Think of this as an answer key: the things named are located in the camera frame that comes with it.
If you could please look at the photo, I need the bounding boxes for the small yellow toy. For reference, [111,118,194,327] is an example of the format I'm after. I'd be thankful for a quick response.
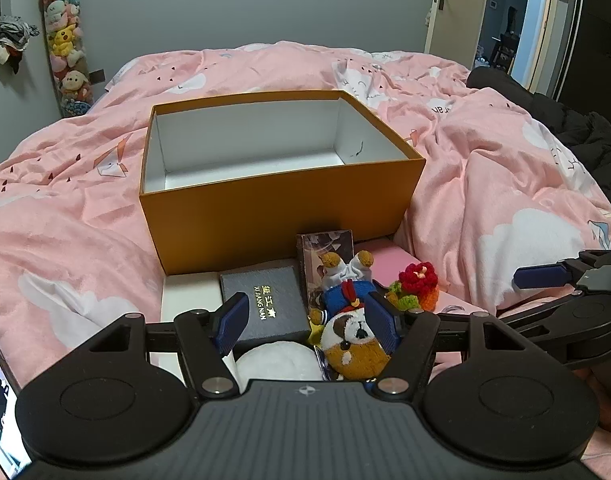
[308,310,329,346]

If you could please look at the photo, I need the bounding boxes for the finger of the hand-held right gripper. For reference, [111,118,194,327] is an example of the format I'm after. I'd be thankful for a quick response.
[495,294,586,333]
[513,249,611,291]

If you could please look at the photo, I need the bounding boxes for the dark blue gift box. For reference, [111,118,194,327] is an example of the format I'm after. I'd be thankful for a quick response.
[219,266,311,347]

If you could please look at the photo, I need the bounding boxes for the pink printed blanket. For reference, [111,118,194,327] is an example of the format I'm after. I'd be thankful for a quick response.
[0,40,611,480]

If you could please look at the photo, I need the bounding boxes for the crochet flower toy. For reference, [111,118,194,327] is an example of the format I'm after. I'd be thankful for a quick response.
[385,261,441,311]

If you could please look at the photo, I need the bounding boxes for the hanging grey clothes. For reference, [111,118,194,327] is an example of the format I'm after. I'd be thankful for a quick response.
[0,16,40,75]

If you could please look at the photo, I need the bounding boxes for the grey door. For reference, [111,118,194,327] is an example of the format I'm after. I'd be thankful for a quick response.
[424,0,493,68]

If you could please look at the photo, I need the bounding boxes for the dark chair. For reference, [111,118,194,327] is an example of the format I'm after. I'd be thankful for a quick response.
[493,32,519,68]

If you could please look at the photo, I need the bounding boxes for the white box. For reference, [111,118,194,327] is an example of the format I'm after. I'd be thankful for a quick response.
[160,271,241,376]

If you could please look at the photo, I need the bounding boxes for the orange cardboard box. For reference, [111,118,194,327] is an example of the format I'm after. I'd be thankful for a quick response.
[138,90,427,277]

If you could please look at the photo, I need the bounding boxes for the brown plush dog toy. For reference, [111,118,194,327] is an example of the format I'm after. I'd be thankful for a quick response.
[309,251,392,381]

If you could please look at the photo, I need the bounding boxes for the white fluffy round plush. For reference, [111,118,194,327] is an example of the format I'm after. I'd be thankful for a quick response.
[234,341,326,394]

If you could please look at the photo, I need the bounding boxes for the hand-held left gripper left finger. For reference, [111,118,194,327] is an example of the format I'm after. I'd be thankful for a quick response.
[82,292,251,398]

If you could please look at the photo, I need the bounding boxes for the dark printed card box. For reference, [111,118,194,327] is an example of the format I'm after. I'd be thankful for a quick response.
[295,229,356,312]

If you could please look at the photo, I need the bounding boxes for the black clothing pile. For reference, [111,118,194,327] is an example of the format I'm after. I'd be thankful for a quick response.
[465,66,611,196]

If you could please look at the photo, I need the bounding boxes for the hanging plush toy holder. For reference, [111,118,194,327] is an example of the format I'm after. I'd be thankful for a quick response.
[36,0,93,117]

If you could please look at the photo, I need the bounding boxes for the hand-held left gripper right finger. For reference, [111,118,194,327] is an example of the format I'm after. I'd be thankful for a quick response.
[366,291,533,397]

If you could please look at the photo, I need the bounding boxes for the dark wardrobe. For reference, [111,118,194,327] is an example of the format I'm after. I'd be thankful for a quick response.
[555,0,611,126]

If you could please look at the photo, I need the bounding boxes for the lit phone screen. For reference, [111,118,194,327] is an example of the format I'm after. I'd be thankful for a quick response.
[0,332,33,480]

